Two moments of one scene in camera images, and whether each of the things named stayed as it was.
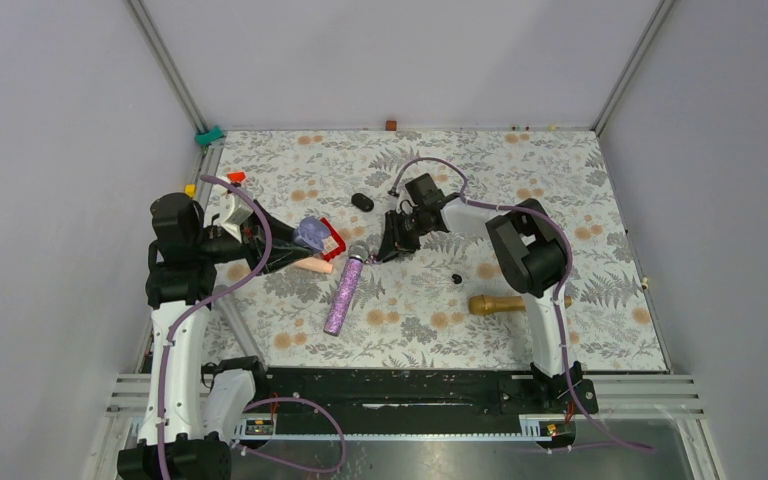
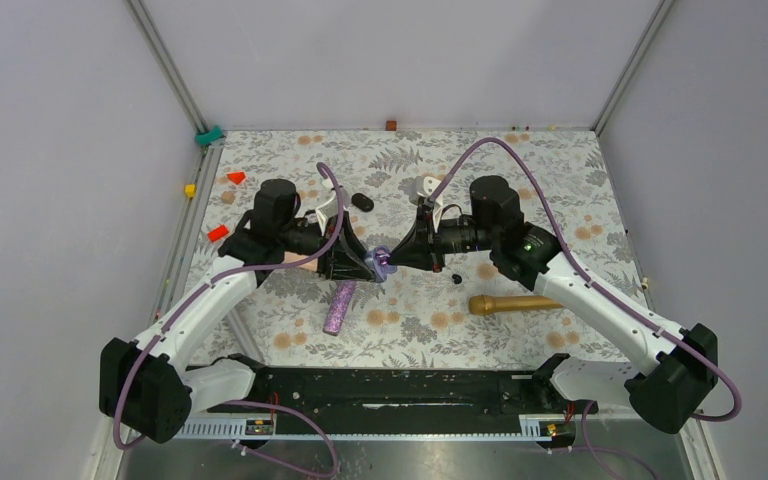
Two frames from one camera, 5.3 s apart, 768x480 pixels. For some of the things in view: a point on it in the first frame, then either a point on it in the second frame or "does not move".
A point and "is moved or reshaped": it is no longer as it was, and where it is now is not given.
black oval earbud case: (362, 201) does not move
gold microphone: (483, 303) does not move
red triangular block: (236, 177) does not move
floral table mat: (401, 275) does not move
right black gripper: (394, 241) -> (424, 246)
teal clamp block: (207, 137) does not move
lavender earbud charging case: (312, 232) is moved or reshaped
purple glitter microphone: (345, 289) does not move
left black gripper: (283, 247) -> (345, 258)
